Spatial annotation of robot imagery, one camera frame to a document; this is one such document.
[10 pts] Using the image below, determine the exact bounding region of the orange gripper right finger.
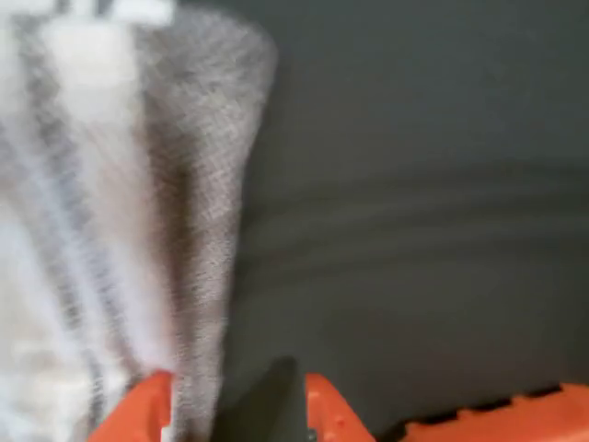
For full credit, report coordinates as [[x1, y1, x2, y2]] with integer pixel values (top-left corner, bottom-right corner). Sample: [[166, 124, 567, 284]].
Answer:
[[303, 372, 376, 442]]

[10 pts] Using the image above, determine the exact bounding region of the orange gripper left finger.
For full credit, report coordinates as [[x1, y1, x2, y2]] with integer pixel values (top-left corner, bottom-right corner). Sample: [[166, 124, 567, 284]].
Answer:
[[87, 370, 174, 442]]

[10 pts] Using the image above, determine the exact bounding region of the white striped towel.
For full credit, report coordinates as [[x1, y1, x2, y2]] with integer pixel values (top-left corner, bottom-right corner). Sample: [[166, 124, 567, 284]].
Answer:
[[0, 0, 277, 442]]

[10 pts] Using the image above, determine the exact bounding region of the dark grey work mat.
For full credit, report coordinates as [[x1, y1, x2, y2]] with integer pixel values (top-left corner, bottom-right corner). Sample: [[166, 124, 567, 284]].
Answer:
[[174, 0, 589, 442]]

